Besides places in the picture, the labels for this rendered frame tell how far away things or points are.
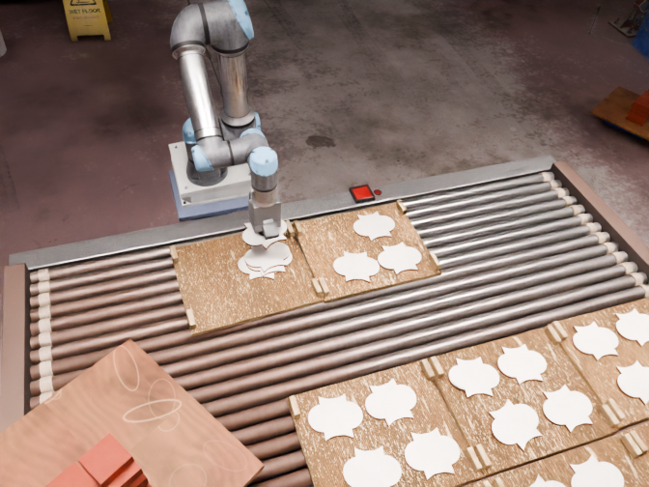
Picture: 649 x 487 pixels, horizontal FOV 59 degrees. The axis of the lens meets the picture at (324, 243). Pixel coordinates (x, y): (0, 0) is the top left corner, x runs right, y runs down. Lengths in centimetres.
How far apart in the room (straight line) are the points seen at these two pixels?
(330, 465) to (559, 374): 72
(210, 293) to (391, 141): 244
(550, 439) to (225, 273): 105
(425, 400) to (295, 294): 51
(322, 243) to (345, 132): 215
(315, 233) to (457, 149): 223
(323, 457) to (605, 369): 87
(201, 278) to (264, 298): 21
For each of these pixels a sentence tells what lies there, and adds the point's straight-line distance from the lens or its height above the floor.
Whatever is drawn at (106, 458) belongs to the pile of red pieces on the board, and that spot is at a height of 131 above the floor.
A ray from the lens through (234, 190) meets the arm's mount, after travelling 217.
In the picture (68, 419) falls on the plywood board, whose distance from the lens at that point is 154.
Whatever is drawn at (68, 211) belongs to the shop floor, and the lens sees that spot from 358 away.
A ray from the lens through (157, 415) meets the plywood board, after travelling 149.
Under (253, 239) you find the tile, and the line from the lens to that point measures 179.
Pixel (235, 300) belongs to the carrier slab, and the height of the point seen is 94.
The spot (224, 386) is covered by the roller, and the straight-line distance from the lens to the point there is 164.
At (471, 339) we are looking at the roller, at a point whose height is 92.
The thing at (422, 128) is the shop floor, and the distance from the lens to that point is 418.
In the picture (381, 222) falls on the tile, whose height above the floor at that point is 94.
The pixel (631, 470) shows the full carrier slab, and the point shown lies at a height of 94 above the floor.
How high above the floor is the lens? 235
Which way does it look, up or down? 47 degrees down
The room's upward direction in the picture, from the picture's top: 5 degrees clockwise
